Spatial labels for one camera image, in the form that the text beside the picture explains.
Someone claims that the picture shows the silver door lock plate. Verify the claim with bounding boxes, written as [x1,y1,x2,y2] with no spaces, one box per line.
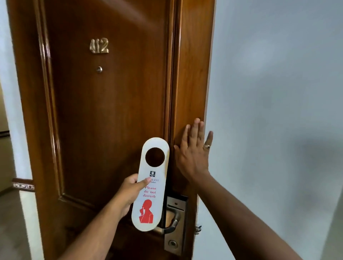
[164,195,189,256]

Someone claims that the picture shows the silver lever door handle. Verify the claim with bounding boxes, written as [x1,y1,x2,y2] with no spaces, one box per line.
[154,207,182,236]

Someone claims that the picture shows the person's left forearm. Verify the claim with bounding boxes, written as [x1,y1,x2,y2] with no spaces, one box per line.
[57,198,127,260]

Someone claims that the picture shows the white red door hanger sign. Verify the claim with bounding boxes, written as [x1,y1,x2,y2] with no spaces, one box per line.
[131,137,170,232]

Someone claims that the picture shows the person's left hand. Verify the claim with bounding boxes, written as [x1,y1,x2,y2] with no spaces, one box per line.
[114,174,152,219]

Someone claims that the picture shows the person's right hand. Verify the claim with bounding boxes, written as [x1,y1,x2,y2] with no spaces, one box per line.
[174,118,214,183]

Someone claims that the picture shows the brass door number digits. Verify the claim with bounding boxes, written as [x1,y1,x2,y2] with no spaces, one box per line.
[89,38,109,54]

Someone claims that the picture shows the brown wooden door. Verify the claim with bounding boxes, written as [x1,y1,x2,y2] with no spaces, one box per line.
[6,0,216,260]

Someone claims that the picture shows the person's right forearm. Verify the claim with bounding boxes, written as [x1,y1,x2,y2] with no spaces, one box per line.
[192,170,304,260]

